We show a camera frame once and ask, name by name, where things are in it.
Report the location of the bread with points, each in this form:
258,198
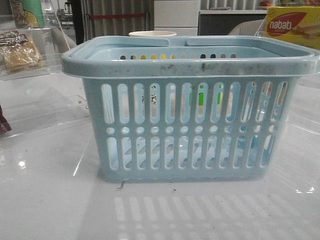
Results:
19,52

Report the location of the yellow nabati wafer box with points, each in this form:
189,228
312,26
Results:
298,25

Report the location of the clear acrylic shelf left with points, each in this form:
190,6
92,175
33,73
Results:
42,97

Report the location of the clear acrylic shelf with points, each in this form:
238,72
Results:
42,97
305,108

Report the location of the white cabinet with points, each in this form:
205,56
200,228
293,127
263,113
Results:
179,16

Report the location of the light blue plastic basket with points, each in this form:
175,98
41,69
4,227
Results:
137,91

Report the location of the colourful cube box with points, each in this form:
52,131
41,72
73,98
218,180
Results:
201,96

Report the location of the dark red snack packet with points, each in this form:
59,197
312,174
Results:
4,125

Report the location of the green cartoon snack bag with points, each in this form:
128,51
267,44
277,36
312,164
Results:
27,13

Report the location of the clear acrylic shelf right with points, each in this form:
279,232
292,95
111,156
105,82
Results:
305,108

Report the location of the red barrier belt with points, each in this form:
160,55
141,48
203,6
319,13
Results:
118,16

